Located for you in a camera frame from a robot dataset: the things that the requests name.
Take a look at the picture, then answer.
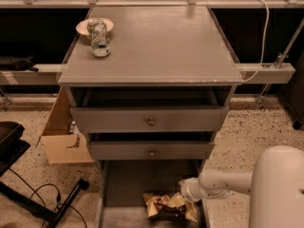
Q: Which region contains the green soda can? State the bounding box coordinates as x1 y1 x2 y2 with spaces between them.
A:
87 19 111 58

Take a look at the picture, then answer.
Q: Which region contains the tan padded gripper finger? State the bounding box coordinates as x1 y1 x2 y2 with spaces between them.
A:
166 193 186 208

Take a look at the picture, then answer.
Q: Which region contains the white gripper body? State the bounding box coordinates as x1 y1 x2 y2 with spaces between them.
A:
180 178 206 202

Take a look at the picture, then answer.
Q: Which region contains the grey drawer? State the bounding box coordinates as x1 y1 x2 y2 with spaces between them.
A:
97 160 209 228
88 132 214 161
69 87 230 134

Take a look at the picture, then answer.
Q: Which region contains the brown chip bag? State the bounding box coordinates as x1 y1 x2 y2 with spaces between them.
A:
142 191 198 222

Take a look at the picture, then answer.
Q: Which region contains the grey bottom drawer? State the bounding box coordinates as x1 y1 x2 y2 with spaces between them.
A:
97 160 209 228

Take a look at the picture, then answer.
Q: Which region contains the grey top drawer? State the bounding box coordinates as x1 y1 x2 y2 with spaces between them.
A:
69 87 230 134

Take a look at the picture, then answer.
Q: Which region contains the black floor cable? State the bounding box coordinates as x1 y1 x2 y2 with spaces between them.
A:
8 167 88 228

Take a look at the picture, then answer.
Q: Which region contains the white hanging cable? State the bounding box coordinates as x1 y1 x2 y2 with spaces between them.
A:
242 0 271 84

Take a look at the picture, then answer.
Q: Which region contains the small white plate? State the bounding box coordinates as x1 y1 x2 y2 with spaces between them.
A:
76 18 114 36

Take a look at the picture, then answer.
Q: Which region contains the open cardboard box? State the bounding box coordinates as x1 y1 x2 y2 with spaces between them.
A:
41 87 94 164

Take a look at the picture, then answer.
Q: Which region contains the black cloth on rail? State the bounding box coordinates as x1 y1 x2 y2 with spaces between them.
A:
0 56 38 72

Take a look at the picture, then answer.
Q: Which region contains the grey middle drawer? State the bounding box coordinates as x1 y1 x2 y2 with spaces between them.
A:
88 132 214 161

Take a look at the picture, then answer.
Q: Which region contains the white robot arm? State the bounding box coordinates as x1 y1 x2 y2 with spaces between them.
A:
180 145 304 228

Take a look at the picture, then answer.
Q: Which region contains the grey drawer cabinet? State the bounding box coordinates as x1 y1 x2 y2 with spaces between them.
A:
57 5 244 168

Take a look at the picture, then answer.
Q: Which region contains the metal railing frame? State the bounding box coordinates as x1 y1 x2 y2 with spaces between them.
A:
0 0 304 112

